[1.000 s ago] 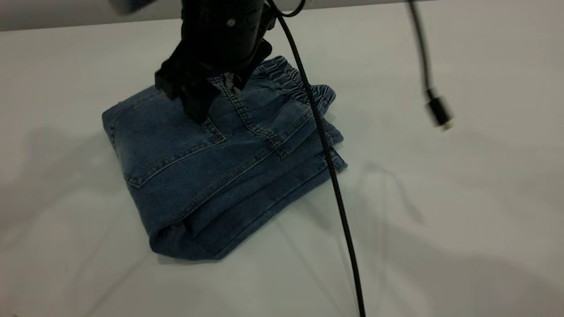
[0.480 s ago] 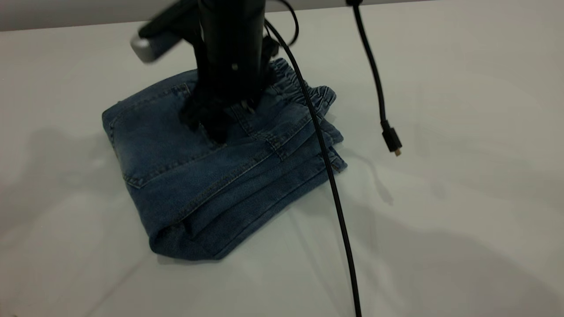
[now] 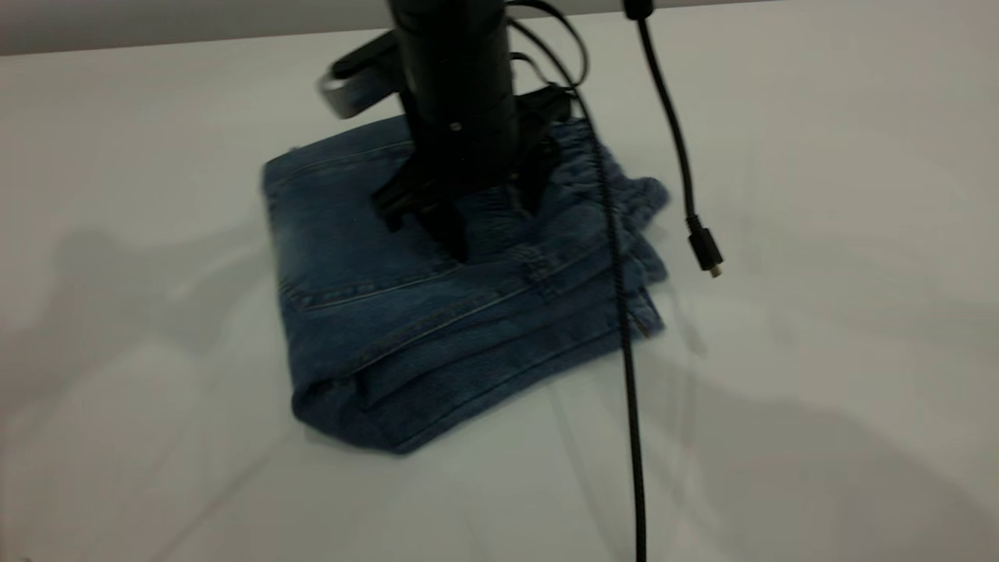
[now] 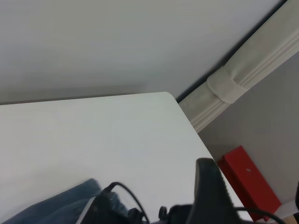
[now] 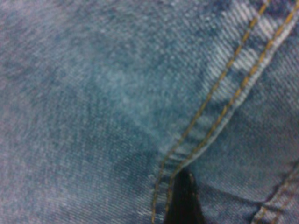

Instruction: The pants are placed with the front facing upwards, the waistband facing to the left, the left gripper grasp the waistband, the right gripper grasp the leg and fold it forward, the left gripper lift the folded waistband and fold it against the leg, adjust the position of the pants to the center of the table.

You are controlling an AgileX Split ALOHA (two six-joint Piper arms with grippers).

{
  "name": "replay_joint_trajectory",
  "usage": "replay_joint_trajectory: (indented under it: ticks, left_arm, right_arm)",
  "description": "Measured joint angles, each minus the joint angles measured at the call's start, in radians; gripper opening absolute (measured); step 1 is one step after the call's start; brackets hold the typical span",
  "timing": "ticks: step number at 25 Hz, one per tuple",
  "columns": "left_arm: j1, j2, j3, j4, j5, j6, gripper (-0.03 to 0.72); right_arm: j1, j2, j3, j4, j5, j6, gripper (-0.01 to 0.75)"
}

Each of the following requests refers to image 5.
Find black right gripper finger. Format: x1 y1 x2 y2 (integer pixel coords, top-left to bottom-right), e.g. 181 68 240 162
163 169 206 224

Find blue denim kids pants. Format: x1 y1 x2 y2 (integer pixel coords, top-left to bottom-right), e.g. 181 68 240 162
0 0 299 224

